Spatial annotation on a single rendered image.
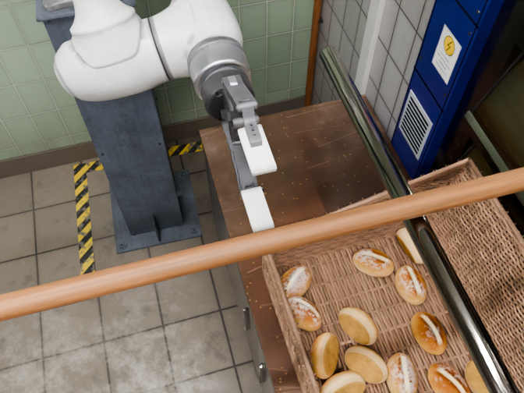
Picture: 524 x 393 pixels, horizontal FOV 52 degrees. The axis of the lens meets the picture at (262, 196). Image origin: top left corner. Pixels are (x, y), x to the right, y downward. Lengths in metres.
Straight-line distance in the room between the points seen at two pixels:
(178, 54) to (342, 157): 0.78
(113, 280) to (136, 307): 1.31
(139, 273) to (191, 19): 0.40
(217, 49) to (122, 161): 0.96
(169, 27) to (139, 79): 0.09
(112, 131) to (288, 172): 0.52
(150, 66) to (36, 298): 0.39
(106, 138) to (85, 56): 0.79
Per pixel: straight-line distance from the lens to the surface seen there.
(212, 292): 1.94
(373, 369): 1.20
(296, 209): 1.41
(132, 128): 1.60
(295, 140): 1.54
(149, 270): 0.64
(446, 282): 0.69
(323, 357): 1.18
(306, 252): 1.30
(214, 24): 0.84
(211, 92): 0.77
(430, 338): 1.25
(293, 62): 2.19
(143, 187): 1.83
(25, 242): 2.20
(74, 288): 0.66
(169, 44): 0.85
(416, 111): 1.41
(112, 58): 0.85
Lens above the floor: 1.77
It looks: 56 degrees down
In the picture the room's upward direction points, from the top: straight up
